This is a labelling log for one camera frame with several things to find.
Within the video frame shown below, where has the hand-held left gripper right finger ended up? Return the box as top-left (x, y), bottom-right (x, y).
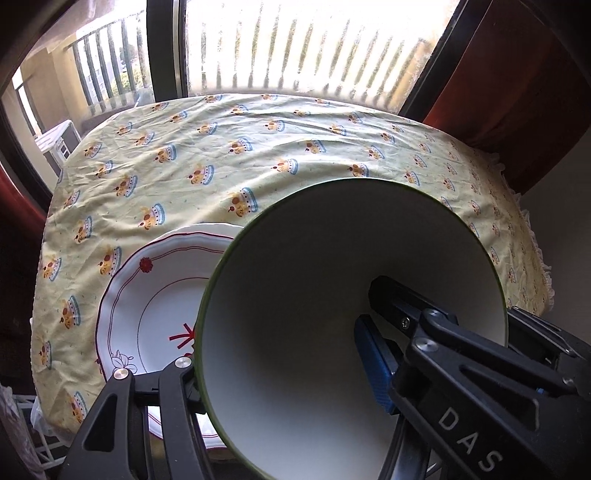
top-left (354, 308), bottom-right (591, 480)

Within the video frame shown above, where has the balcony railing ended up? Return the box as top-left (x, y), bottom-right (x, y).
top-left (11, 14), bottom-right (444, 112)

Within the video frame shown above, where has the cream bowl leaf sprig print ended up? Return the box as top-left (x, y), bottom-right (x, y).
top-left (195, 179), bottom-right (509, 480)

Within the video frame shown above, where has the red curtain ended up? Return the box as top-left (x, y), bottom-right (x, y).
top-left (0, 159), bottom-right (54, 259)
top-left (422, 0), bottom-right (591, 195)

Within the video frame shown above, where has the red rimmed scalloped plate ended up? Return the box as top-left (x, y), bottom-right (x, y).
top-left (95, 233), bottom-right (238, 450)

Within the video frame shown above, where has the white wire rack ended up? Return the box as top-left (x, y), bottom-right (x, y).
top-left (30, 392), bottom-right (70, 476)

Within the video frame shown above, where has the black window frame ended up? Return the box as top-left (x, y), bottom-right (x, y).
top-left (0, 0), bottom-right (476, 199)

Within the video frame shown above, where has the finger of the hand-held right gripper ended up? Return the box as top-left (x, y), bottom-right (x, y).
top-left (505, 306), bottom-right (591, 404)
top-left (368, 275), bottom-right (428, 342)

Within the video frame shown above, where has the white plastic bag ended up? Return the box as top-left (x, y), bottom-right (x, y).
top-left (0, 381), bottom-right (47, 480)

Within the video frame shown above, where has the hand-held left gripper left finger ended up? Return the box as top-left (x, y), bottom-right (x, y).
top-left (62, 357), bottom-right (213, 480)

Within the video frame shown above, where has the yellow printed tablecloth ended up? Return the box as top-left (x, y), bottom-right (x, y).
top-left (30, 93), bottom-right (555, 444)

